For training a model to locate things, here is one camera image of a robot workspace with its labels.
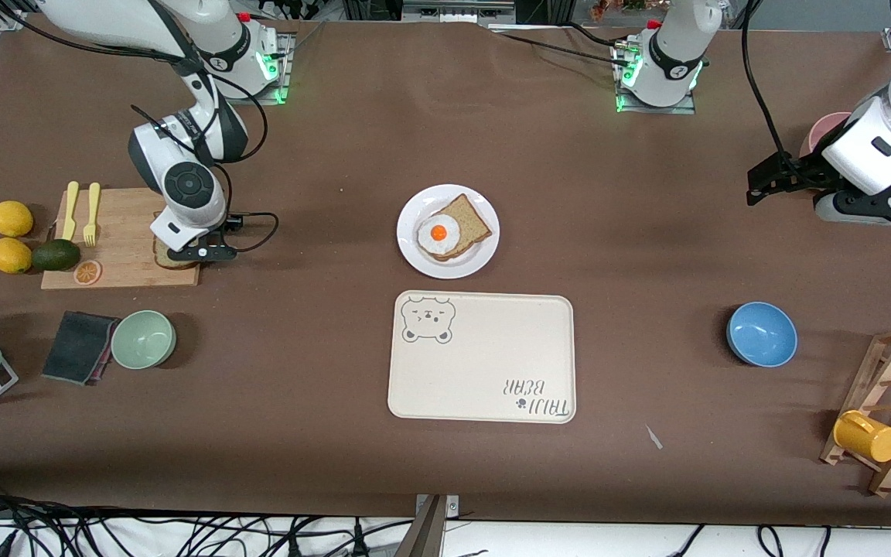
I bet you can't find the brown bread slice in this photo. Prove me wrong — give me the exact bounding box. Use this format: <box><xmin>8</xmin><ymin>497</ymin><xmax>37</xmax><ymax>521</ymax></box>
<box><xmin>153</xmin><ymin>232</ymin><xmax>201</xmax><ymax>271</ymax></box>

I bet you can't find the toy fried egg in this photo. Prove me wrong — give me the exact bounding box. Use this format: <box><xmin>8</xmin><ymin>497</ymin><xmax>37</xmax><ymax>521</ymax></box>
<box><xmin>417</xmin><ymin>214</ymin><xmax>462</xmax><ymax>258</ymax></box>

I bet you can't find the white round plate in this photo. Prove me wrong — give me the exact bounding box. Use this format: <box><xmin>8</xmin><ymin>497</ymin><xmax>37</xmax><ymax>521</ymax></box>
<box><xmin>397</xmin><ymin>184</ymin><xmax>500</xmax><ymax>280</ymax></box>

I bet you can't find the pink bowl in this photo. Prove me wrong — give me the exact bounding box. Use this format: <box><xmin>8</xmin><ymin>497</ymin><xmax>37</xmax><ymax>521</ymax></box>
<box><xmin>800</xmin><ymin>112</ymin><xmax>860</xmax><ymax>160</ymax></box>

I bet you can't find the wooden cutting board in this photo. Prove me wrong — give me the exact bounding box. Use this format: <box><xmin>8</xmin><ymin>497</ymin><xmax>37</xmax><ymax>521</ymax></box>
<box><xmin>40</xmin><ymin>186</ymin><xmax>211</xmax><ymax>290</ymax></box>

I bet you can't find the yellow plastic fork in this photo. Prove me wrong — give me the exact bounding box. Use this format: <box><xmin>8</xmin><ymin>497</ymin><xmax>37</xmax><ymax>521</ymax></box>
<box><xmin>83</xmin><ymin>183</ymin><xmax>102</xmax><ymax>248</ymax></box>

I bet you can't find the blue bowl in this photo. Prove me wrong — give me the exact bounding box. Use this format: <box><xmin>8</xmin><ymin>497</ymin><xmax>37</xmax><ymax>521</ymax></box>
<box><xmin>726</xmin><ymin>302</ymin><xmax>798</xmax><ymax>368</ymax></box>

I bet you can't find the pale green bowl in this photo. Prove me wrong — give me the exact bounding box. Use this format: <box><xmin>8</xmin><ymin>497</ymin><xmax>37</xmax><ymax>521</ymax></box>
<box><xmin>111</xmin><ymin>310</ymin><xmax>177</xmax><ymax>370</ymax></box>

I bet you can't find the yellow plastic knife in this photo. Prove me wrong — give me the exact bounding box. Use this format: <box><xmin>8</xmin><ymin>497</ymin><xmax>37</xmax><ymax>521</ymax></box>
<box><xmin>61</xmin><ymin>181</ymin><xmax>80</xmax><ymax>242</ymax></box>

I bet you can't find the dark green avocado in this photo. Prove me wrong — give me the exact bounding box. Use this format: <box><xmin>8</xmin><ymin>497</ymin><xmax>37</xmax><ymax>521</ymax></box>
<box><xmin>31</xmin><ymin>239</ymin><xmax>81</xmax><ymax>272</ymax></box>

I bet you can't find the dark grey sponge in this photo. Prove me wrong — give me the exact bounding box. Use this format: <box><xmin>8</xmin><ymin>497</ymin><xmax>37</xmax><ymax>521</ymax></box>
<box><xmin>41</xmin><ymin>311</ymin><xmax>120</xmax><ymax>385</ymax></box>

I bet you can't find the wooden cup rack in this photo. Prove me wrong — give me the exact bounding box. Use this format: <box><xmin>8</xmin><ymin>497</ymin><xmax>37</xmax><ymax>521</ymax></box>
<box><xmin>820</xmin><ymin>326</ymin><xmax>891</xmax><ymax>497</ymax></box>

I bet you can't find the yellow lemon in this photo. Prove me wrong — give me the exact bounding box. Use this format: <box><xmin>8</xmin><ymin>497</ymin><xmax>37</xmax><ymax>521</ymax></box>
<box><xmin>0</xmin><ymin>200</ymin><xmax>34</xmax><ymax>237</ymax></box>
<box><xmin>0</xmin><ymin>237</ymin><xmax>33</xmax><ymax>275</ymax></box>

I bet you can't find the yellow cup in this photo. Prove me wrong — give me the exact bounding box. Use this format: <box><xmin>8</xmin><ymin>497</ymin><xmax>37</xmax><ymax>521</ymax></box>
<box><xmin>833</xmin><ymin>410</ymin><xmax>891</xmax><ymax>463</ymax></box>

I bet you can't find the cream bear print tray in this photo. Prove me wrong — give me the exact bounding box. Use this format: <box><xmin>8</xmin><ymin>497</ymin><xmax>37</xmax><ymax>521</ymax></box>
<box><xmin>387</xmin><ymin>290</ymin><xmax>577</xmax><ymax>425</ymax></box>

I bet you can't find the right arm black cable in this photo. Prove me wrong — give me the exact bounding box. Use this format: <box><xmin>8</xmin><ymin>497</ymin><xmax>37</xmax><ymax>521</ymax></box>
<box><xmin>0</xmin><ymin>0</ymin><xmax>281</xmax><ymax>256</ymax></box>

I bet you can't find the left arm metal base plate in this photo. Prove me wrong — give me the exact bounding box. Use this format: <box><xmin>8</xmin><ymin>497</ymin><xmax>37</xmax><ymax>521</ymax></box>
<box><xmin>612</xmin><ymin>39</ymin><xmax>698</xmax><ymax>115</ymax></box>

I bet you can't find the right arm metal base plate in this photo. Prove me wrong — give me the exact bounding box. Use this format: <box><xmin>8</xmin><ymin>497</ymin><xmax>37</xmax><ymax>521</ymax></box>
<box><xmin>213</xmin><ymin>32</ymin><xmax>296</xmax><ymax>105</ymax></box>

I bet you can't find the black cable on tabletop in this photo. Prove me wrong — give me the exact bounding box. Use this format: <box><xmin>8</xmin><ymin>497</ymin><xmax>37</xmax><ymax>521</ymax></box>
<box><xmin>488</xmin><ymin>27</ymin><xmax>632</xmax><ymax>70</ymax></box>

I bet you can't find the aluminium frame structure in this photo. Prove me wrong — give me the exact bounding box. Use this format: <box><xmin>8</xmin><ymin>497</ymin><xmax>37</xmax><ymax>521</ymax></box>
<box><xmin>341</xmin><ymin>0</ymin><xmax>570</xmax><ymax>29</ymax></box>

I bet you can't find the black floor cable bundle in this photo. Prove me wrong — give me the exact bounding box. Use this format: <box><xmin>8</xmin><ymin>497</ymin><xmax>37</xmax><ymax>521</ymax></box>
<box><xmin>0</xmin><ymin>480</ymin><xmax>415</xmax><ymax>557</ymax></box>

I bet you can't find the metal post with bracket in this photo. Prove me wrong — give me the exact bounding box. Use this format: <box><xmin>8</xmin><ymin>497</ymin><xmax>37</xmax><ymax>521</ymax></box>
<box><xmin>412</xmin><ymin>494</ymin><xmax>460</xmax><ymax>557</ymax></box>

